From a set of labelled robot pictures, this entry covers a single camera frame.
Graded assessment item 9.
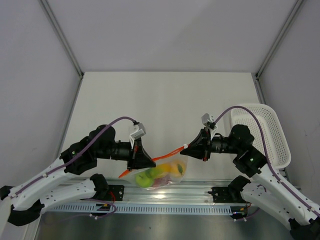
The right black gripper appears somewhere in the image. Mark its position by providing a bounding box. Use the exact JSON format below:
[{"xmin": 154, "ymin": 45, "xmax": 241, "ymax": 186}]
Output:
[{"xmin": 180, "ymin": 127, "xmax": 241, "ymax": 162}]

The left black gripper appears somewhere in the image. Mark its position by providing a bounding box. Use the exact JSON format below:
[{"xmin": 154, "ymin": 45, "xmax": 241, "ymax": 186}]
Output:
[{"xmin": 96, "ymin": 136, "xmax": 156, "ymax": 172}]

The green apple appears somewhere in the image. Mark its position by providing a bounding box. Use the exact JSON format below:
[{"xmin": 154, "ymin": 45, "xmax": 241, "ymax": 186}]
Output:
[{"xmin": 135, "ymin": 172, "xmax": 154, "ymax": 188}]

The yellow green mango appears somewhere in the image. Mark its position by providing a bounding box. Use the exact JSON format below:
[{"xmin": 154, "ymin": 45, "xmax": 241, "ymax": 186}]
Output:
[{"xmin": 154, "ymin": 163, "xmax": 173, "ymax": 175}]

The orange fruit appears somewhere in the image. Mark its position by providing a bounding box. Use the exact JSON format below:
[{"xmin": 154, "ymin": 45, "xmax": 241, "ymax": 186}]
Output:
[{"xmin": 170, "ymin": 160, "xmax": 187, "ymax": 178}]

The red grape bunch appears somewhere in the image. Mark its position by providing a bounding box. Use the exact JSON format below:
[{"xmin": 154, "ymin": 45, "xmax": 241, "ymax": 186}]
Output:
[{"xmin": 151, "ymin": 175, "xmax": 173, "ymax": 189}]

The clear zip top bag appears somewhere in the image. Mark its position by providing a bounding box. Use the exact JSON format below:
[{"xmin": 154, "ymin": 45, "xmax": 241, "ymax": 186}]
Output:
[{"xmin": 118, "ymin": 144, "xmax": 189, "ymax": 190}]

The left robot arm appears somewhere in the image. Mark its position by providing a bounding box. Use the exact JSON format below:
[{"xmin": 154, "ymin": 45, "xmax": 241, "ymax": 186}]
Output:
[{"xmin": 0, "ymin": 124, "xmax": 156, "ymax": 228}]

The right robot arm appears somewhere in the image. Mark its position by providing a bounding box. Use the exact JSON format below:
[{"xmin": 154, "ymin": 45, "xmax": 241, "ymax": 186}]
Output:
[{"xmin": 181, "ymin": 124, "xmax": 320, "ymax": 240}]

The white perforated plastic basket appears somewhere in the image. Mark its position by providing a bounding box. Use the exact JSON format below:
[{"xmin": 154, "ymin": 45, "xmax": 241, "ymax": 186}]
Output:
[{"xmin": 230, "ymin": 103, "xmax": 292, "ymax": 169}]

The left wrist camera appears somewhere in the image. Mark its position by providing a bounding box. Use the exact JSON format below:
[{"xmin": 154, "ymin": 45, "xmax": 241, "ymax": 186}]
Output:
[{"xmin": 129, "ymin": 121, "xmax": 146, "ymax": 149}]

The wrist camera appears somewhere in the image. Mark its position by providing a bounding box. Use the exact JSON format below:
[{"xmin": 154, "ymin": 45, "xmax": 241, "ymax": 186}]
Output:
[
  {"xmin": 201, "ymin": 113, "xmax": 218, "ymax": 140},
  {"xmin": 129, "ymin": 121, "xmax": 146, "ymax": 149}
]

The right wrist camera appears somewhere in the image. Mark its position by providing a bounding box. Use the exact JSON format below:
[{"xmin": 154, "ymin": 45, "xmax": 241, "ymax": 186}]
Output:
[{"xmin": 201, "ymin": 113, "xmax": 218, "ymax": 140}]

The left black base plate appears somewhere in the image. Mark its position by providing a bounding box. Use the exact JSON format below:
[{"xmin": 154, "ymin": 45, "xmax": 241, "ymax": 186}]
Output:
[{"xmin": 106, "ymin": 185, "xmax": 125, "ymax": 202}]

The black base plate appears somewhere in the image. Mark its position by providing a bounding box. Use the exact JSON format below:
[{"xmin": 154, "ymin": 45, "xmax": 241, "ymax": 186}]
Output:
[
  {"xmin": 106, "ymin": 185, "xmax": 125, "ymax": 202},
  {"xmin": 207, "ymin": 186, "xmax": 246, "ymax": 204}
]

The aluminium mounting rail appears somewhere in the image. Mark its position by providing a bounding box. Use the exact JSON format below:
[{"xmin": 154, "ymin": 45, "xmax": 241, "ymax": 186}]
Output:
[{"xmin": 106, "ymin": 178, "xmax": 231, "ymax": 205}]

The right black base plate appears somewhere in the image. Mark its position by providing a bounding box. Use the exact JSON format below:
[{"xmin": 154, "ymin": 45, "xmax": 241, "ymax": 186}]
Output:
[{"xmin": 207, "ymin": 186, "xmax": 246, "ymax": 204}]

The white slotted cable duct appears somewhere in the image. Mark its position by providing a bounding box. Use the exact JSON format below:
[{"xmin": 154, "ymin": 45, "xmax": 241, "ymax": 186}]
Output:
[{"xmin": 49, "ymin": 202, "xmax": 233, "ymax": 216}]

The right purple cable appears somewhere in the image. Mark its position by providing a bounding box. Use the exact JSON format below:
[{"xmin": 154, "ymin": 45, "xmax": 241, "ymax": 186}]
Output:
[{"xmin": 208, "ymin": 105, "xmax": 320, "ymax": 221}]

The purple cable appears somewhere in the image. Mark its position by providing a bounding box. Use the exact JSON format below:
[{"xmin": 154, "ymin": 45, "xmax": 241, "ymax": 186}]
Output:
[
  {"xmin": 208, "ymin": 105, "xmax": 320, "ymax": 221},
  {"xmin": 9, "ymin": 116, "xmax": 140, "ymax": 221}
]

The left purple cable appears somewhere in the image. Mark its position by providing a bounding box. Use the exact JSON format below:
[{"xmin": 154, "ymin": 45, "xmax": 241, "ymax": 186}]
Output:
[{"xmin": 9, "ymin": 116, "xmax": 140, "ymax": 221}]

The right corner frame post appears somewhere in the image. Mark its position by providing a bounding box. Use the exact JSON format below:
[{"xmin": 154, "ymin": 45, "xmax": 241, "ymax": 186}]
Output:
[{"xmin": 255, "ymin": 0, "xmax": 307, "ymax": 81}]

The corner frame post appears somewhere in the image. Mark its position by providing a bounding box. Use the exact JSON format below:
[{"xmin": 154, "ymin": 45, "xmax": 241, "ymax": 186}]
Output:
[
  {"xmin": 255, "ymin": 0, "xmax": 307, "ymax": 81},
  {"xmin": 38, "ymin": 0, "xmax": 84, "ymax": 79}
]

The left corner frame post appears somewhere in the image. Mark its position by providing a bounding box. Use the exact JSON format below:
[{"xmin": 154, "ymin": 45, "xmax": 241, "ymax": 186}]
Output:
[{"xmin": 38, "ymin": 0, "xmax": 84, "ymax": 79}]

